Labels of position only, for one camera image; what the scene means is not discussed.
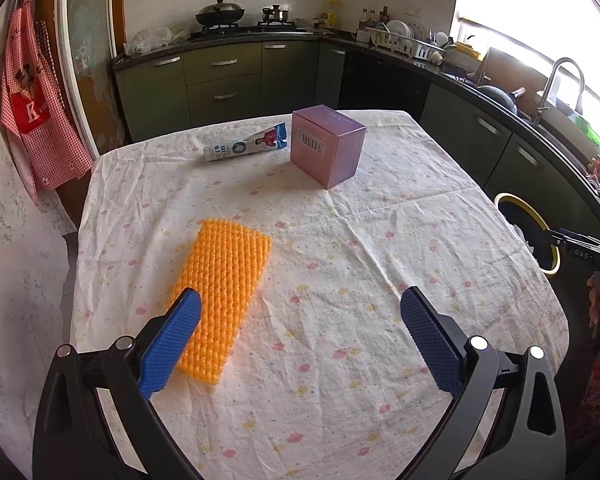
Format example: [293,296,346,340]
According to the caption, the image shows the glass sliding door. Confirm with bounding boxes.
[55,0,131,157]

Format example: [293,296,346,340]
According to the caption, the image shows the white and blue toothpaste tube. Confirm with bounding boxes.
[202,125,287,163]

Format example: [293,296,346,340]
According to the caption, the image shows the red checked apron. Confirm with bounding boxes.
[0,0,95,206]

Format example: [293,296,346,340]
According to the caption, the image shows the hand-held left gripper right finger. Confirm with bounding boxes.
[400,286,567,480]

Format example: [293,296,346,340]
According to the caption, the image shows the dark kitchen countertop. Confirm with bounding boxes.
[111,27,600,211]

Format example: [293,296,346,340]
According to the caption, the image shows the dark pan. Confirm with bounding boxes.
[475,85,524,117]

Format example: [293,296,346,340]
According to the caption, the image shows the green kitchen cabinets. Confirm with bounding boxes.
[112,40,600,241]

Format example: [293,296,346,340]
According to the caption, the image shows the white floral tablecloth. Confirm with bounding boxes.
[70,109,571,480]

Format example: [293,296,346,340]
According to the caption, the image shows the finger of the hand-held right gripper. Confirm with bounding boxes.
[544,230,573,262]
[559,228,600,250]

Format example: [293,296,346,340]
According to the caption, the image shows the orange bubble plastic sheet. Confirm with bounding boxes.
[167,217,273,387]

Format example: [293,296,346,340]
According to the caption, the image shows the steel kitchen faucet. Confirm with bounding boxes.
[532,57,586,124]

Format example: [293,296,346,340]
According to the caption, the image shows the group of sauce bottles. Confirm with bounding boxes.
[360,7,392,29]

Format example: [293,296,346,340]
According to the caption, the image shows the white plastic bag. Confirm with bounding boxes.
[125,26,193,57]

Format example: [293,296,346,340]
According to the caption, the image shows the white dish rack with dishes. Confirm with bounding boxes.
[365,20,457,61]

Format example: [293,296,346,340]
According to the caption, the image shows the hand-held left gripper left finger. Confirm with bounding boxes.
[32,287,203,480]

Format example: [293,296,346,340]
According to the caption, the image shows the wooden cutting board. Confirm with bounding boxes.
[480,47,546,106]

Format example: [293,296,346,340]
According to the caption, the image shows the pink cardboard box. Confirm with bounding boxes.
[291,105,367,190]

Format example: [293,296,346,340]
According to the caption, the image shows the black bin with yellow rim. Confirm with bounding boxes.
[494,191,563,277]

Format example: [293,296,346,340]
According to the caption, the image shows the small dark kettle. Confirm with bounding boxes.
[261,4,289,26]

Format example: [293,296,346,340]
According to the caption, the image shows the black wok with lid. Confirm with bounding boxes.
[195,0,246,29]

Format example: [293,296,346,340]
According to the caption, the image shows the gas stove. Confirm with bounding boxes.
[190,20,313,42]

